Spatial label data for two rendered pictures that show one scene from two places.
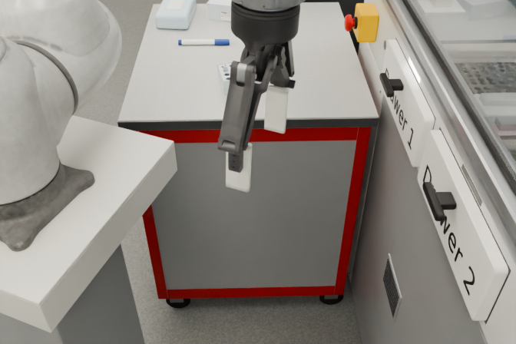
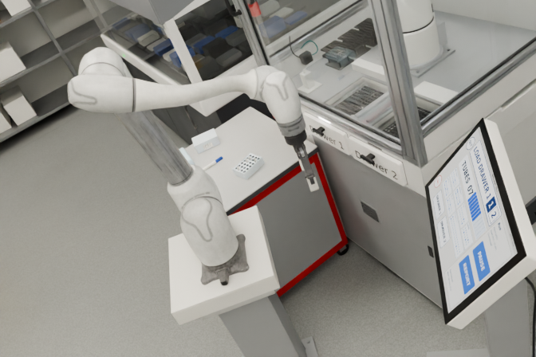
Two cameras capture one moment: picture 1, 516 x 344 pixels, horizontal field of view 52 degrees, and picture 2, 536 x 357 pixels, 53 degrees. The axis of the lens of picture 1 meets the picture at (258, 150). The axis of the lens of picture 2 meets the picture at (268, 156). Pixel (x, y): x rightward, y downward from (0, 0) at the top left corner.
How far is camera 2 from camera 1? 1.27 m
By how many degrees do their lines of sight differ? 15
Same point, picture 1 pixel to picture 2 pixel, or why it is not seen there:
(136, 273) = not seen: hidden behind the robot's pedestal
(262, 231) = (296, 233)
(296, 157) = (293, 186)
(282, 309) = (325, 272)
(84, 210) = (253, 245)
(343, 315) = (354, 253)
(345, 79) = not seen: hidden behind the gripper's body
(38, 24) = (198, 188)
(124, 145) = (239, 219)
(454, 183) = (369, 149)
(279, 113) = not seen: hidden behind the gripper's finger
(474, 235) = (386, 160)
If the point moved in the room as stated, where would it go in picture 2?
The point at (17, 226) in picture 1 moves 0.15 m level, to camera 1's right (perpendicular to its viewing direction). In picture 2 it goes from (240, 263) to (273, 239)
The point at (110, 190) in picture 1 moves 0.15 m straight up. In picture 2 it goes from (254, 234) to (241, 206)
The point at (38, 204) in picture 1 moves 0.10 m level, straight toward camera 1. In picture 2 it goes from (240, 252) to (263, 256)
